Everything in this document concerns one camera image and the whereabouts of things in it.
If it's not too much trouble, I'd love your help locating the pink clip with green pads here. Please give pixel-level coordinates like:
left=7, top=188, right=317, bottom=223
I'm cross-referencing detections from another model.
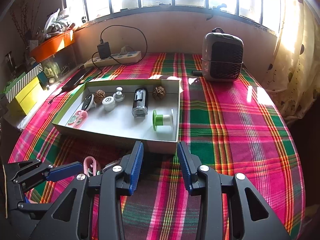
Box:
left=83, top=156, right=101, bottom=177

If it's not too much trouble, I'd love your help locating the pink case with green pad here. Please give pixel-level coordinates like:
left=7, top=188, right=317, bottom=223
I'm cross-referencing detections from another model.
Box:
left=67, top=110, right=88, bottom=129

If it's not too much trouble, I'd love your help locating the green white spool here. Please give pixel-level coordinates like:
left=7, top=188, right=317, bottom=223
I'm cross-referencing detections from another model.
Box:
left=152, top=109, right=174, bottom=131

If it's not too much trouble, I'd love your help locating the black bike light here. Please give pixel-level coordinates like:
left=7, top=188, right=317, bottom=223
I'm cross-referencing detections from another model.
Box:
left=132, top=88, right=148, bottom=118

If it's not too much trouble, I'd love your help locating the grey white knob gadget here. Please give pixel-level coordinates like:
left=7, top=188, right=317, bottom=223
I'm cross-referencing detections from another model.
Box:
left=113, top=87, right=125, bottom=102

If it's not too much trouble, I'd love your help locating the large brown walnut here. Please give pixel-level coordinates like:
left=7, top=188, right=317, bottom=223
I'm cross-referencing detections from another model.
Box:
left=94, top=89, right=106, bottom=104

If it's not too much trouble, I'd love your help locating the small brown walnut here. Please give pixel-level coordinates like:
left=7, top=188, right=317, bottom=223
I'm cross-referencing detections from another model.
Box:
left=152, top=86, right=166, bottom=100

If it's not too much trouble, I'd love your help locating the yellow box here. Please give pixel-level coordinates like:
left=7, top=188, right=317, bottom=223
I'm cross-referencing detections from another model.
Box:
left=8, top=76, right=44, bottom=116

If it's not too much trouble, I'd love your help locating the green white cardboard box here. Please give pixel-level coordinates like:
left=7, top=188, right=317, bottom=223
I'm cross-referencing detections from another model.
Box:
left=52, top=77, right=182, bottom=154

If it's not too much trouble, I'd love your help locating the striped box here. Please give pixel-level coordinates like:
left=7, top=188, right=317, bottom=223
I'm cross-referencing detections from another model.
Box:
left=4, top=63, right=43, bottom=103

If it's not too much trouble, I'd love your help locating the small green figurine card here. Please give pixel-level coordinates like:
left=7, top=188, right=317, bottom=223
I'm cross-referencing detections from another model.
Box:
left=43, top=67, right=55, bottom=79

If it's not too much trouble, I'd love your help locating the black phone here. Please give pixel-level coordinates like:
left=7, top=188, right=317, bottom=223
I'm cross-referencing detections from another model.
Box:
left=61, top=67, right=94, bottom=92

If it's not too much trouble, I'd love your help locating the orange planter tray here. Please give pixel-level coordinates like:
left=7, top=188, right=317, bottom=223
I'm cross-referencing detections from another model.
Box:
left=30, top=30, right=75, bottom=63

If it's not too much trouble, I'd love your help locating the beige power strip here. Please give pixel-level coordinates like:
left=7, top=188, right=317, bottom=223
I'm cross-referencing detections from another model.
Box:
left=84, top=51, right=142, bottom=68

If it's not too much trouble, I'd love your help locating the black charger adapter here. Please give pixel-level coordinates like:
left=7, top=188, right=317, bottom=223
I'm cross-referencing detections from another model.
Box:
left=97, top=39, right=111, bottom=59

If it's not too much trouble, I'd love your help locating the polka dot curtain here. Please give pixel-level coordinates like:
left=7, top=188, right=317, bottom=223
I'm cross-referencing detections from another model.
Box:
left=261, top=0, right=319, bottom=125

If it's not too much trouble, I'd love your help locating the potted succulent plant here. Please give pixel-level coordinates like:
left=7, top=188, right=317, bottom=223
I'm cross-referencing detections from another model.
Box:
left=42, top=9, right=75, bottom=40

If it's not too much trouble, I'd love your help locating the grey portable heater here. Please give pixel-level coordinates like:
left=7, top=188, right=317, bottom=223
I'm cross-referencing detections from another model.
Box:
left=201, top=27, right=244, bottom=82

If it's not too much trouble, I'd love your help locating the black charging cable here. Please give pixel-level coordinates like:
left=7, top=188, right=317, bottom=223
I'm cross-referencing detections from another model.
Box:
left=48, top=24, right=148, bottom=105

